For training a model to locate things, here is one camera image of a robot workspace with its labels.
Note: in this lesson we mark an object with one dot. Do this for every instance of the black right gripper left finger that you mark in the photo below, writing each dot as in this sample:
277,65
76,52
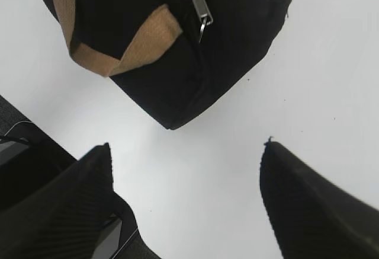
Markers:
65,218

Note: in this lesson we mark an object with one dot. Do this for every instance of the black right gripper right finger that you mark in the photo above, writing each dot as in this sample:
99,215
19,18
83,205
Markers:
310,216

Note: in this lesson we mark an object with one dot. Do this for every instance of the black canvas tote bag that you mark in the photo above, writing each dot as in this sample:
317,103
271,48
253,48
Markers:
191,76

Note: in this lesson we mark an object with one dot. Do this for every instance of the silver zipper pull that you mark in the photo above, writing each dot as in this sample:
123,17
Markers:
204,15

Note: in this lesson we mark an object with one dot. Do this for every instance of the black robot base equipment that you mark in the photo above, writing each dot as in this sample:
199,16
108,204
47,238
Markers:
30,158

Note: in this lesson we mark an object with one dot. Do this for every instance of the tan front bag handle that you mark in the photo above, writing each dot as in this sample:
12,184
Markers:
110,37

